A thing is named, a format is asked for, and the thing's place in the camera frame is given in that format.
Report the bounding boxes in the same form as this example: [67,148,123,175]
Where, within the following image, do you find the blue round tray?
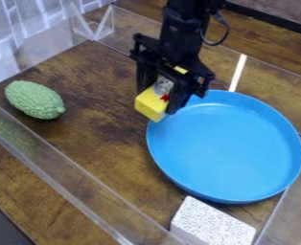
[146,90,301,204]

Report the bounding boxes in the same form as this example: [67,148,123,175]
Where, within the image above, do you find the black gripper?
[130,33,215,115]

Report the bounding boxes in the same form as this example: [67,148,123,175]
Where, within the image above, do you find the clear acrylic enclosure wall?
[0,0,301,245]

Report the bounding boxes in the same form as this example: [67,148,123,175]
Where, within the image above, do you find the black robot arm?
[130,0,230,115]

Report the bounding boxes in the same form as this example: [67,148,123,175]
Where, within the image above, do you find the white speckled foam block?
[170,196,255,245]

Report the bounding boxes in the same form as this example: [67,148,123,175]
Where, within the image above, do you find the green bitter gourd toy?
[5,80,65,120]

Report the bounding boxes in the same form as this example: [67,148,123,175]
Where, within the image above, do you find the yellow butter block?
[135,77,174,123]

